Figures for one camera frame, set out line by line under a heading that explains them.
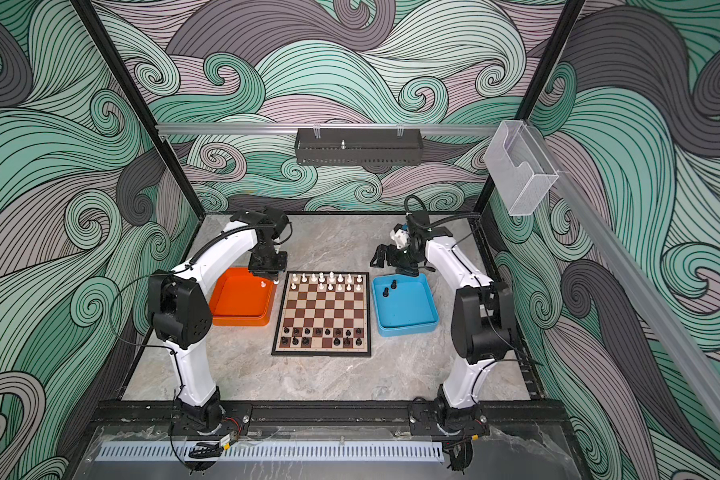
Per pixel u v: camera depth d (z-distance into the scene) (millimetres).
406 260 765
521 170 777
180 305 493
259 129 1719
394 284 978
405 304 925
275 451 697
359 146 952
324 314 901
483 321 476
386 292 951
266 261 791
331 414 745
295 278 978
